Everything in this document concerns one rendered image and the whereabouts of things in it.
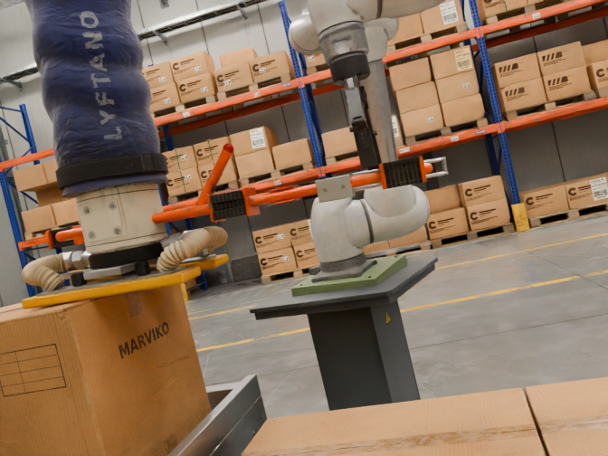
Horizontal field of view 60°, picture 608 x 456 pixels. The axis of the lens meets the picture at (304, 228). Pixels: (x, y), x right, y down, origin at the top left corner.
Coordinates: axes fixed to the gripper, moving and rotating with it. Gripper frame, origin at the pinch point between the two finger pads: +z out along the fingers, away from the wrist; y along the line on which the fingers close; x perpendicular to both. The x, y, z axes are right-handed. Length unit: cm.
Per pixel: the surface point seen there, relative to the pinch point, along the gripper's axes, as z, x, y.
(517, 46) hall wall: -180, 219, -852
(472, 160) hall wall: -13, 110, -848
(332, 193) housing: 4.0, -8.7, 1.5
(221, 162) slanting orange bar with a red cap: -7.5, -29.8, 0.7
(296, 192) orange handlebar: 2.2, -15.6, 1.8
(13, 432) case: 35, -77, 20
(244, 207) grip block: 2.8, -26.1, 3.9
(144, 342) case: 26, -56, 2
